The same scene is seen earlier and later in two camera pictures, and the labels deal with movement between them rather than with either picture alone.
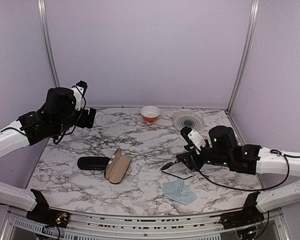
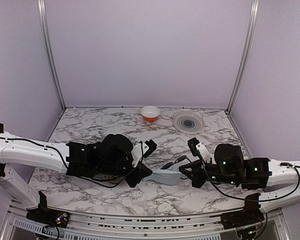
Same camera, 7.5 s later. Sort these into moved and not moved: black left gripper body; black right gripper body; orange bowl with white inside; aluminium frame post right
Moved: black right gripper body; black left gripper body
Not moved: aluminium frame post right; orange bowl with white inside
